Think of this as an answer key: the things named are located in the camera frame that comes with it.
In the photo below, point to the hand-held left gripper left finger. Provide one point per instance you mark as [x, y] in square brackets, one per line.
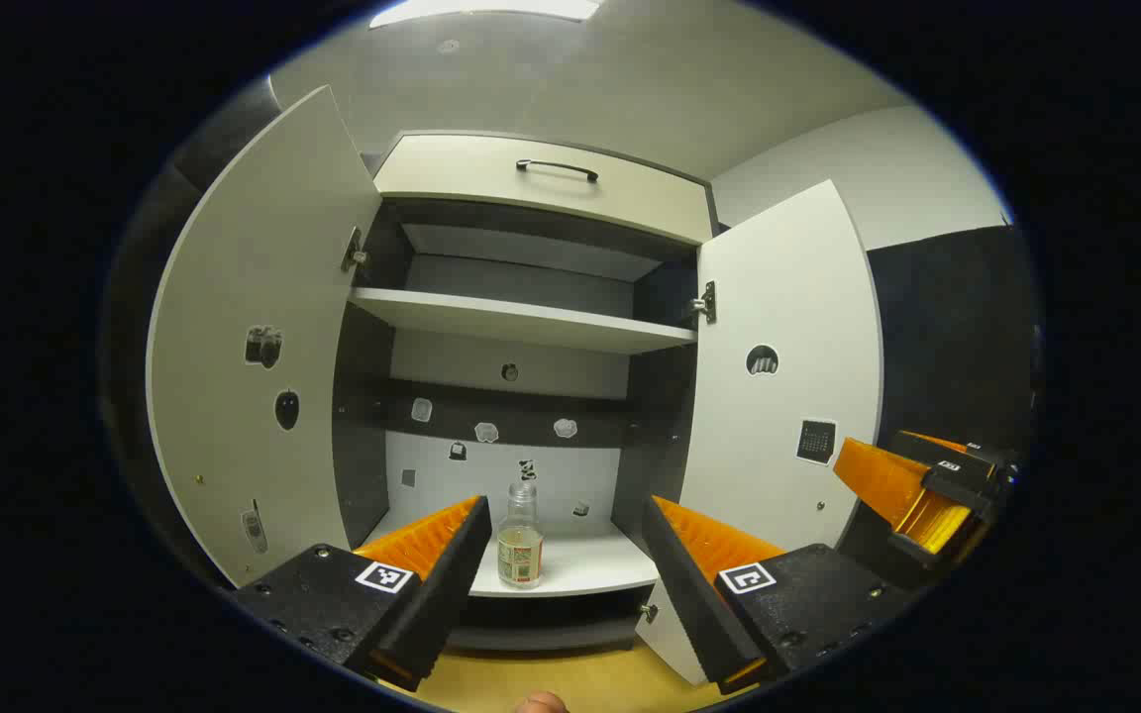
[452, 584]

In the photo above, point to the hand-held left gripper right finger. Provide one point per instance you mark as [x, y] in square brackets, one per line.
[689, 594]

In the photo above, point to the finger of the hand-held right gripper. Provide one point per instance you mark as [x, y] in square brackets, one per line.
[937, 525]
[878, 475]

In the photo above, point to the clear glass bottle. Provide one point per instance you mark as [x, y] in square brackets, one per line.
[520, 555]

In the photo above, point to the white door with cat sticker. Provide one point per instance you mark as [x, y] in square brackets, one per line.
[788, 297]

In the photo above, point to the white door with camera sticker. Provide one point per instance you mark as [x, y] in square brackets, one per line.
[254, 277]

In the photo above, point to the black backdrop cloth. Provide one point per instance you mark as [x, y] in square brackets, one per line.
[947, 327]

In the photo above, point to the cream drawer front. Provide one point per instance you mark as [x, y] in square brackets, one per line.
[452, 178]

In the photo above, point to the ceiling light panel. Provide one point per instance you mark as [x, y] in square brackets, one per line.
[486, 10]

